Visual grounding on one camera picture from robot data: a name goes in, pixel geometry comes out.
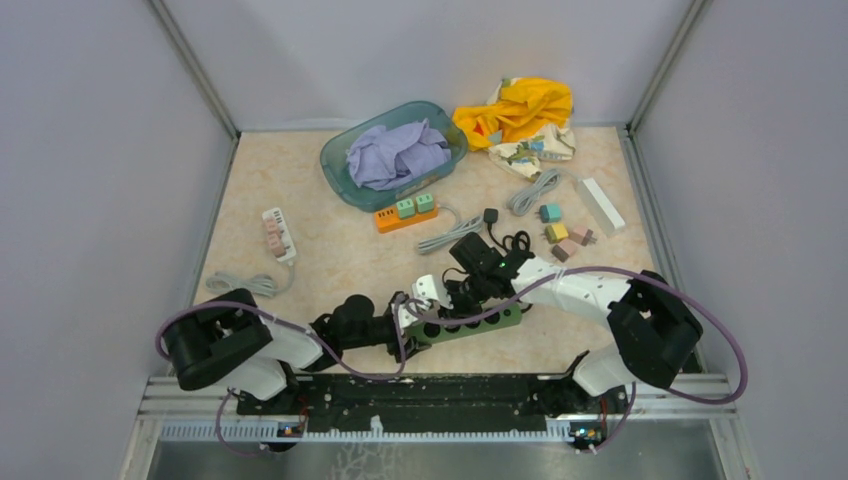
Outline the purple cloth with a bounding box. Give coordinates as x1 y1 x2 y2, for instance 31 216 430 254
346 120 452 191

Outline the orange power strip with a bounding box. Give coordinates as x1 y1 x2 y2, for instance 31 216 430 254
373 206 439 234

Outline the pink charger plug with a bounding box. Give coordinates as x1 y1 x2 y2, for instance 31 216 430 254
569 226 598 246
551 238 580 262

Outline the green power strip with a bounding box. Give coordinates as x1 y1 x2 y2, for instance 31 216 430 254
413 305 525 346

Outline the yellow charger plug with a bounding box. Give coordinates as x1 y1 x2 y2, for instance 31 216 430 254
544 223 569 245

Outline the grey cable of green strip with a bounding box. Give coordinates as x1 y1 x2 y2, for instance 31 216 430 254
415 203 488 256

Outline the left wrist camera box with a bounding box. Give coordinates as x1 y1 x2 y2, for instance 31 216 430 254
393 293 419 330

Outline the grey cable of white strip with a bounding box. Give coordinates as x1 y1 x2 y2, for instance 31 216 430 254
506 167 584 217

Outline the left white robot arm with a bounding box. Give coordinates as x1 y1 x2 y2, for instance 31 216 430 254
154 288 425 414

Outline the green charger plug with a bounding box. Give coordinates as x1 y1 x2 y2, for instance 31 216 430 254
395 198 417 220
414 193 436 214

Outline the yellow cloth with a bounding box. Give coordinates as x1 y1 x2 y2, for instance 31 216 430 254
452 77 574 150

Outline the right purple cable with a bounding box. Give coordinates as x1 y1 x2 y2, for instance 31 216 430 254
402 266 750 407

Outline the green charger plug left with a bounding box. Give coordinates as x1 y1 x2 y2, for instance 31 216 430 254
395 198 417 220

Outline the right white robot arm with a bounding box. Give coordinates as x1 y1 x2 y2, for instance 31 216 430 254
447 233 703 412

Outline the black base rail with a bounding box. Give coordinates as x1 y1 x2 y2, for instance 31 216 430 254
236 374 628 436

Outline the green charger plug right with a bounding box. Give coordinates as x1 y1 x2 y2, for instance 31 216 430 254
414 193 436 214

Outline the cream dinosaur print cloth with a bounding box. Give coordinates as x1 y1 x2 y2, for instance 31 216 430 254
484 77 576 180

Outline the teal plastic basin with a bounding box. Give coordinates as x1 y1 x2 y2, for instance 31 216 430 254
319 101 468 212

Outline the white power strip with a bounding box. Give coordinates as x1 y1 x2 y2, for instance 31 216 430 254
576 178 626 236
261 207 298 266

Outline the teal charger plug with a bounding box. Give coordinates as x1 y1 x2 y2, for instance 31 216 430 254
537 203 562 224

